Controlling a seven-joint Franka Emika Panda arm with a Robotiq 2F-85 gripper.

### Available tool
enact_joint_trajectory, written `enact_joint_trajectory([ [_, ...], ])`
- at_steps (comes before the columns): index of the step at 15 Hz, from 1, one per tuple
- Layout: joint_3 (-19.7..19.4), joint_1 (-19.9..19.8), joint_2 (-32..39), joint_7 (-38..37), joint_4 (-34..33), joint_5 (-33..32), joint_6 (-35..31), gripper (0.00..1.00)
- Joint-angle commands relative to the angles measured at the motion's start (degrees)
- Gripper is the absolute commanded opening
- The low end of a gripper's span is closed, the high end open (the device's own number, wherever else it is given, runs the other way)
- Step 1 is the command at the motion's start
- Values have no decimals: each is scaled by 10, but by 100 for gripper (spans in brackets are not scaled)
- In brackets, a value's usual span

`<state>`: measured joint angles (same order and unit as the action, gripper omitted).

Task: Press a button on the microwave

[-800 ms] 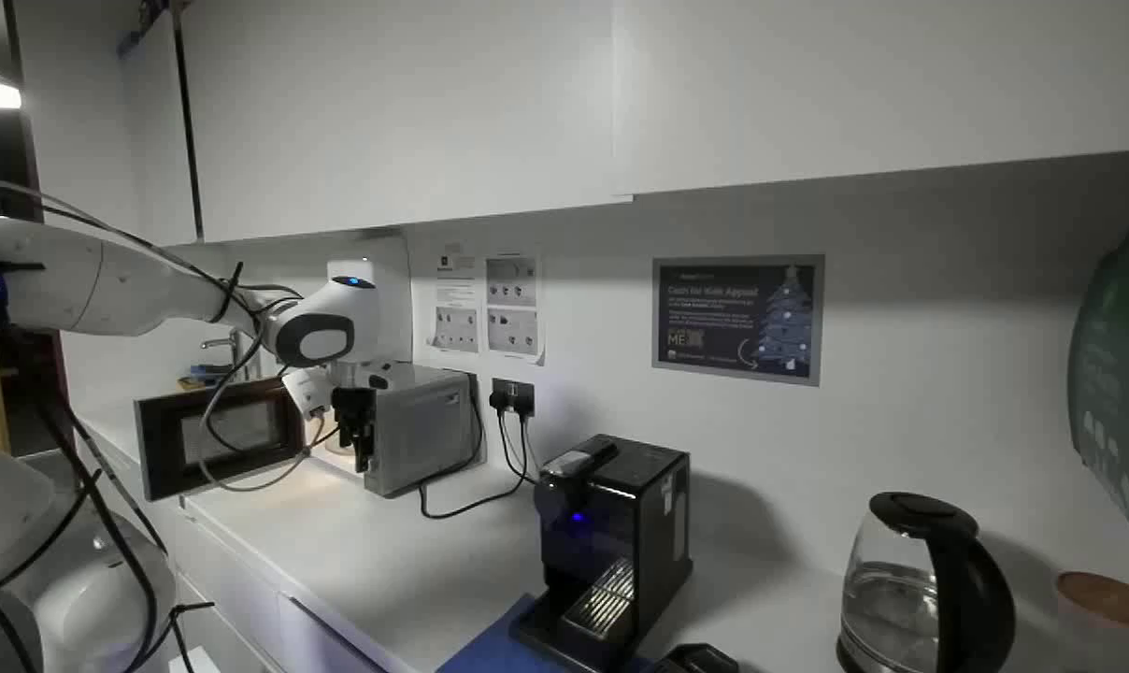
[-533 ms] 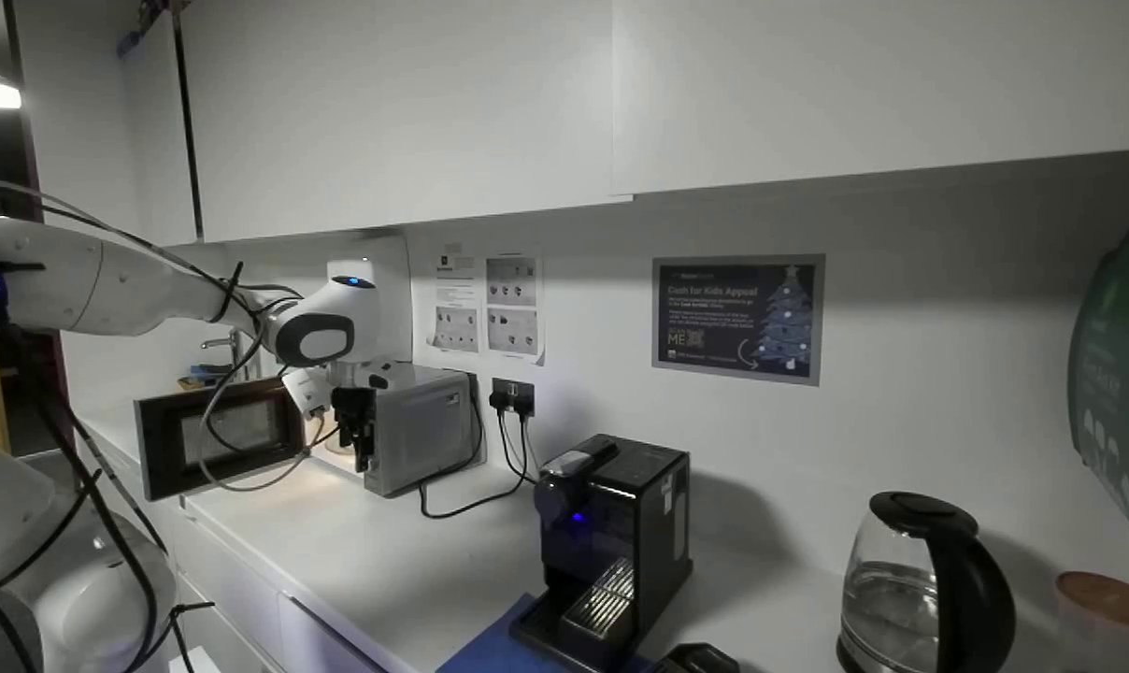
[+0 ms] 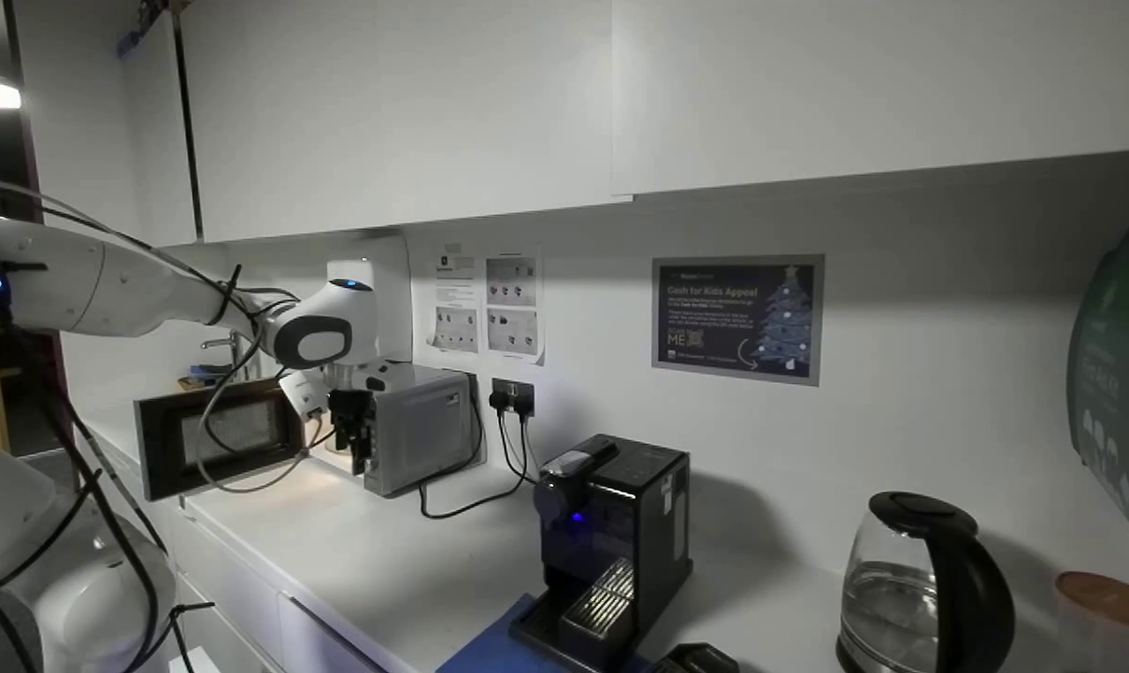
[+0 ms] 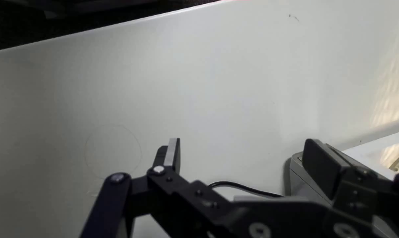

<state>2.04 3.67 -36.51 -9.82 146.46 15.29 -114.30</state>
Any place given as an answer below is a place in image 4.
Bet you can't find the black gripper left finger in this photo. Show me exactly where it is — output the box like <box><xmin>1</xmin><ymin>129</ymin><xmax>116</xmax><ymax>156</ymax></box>
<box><xmin>79</xmin><ymin>136</ymin><xmax>236</xmax><ymax>238</ymax></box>

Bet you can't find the black microwave power cable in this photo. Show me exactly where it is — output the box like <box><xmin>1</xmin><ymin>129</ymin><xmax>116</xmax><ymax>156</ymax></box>
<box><xmin>206</xmin><ymin>180</ymin><xmax>285</xmax><ymax>199</ymax></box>

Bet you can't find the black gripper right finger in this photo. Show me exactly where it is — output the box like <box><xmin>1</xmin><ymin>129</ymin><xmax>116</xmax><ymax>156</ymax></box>
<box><xmin>302</xmin><ymin>137</ymin><xmax>399</xmax><ymax>238</ymax></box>

